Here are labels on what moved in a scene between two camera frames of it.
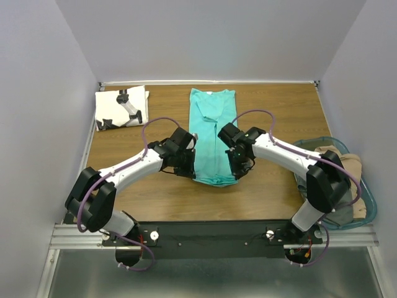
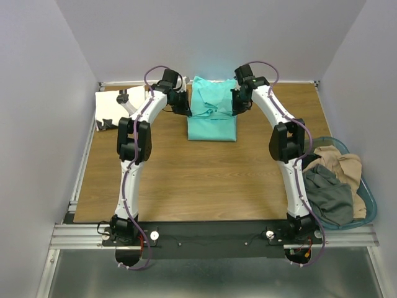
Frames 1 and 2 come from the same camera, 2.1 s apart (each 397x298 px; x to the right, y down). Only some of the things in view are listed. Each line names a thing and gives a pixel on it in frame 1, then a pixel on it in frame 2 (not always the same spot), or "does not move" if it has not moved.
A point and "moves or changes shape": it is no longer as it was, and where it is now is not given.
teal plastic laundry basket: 309,144 does not move
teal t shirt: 209,112 moves or changes shape
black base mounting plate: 213,240 does not move
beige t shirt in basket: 352,164 does not move
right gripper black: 238,171 to 237,109
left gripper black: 189,171 to 184,108
